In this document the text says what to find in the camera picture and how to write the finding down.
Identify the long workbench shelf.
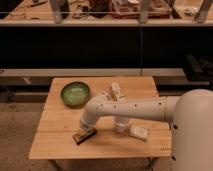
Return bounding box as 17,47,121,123
0,0,213,27

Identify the white plastic cup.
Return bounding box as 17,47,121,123
114,117,130,133

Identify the green bowl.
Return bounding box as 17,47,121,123
60,81,91,107

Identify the wooden folding table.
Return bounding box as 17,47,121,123
29,77,171,160

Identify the white wrapped snack bar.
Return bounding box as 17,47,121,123
110,82,125,101

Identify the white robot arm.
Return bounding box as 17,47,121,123
80,89,213,171

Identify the white crumpled packet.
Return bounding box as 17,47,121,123
129,125,149,141

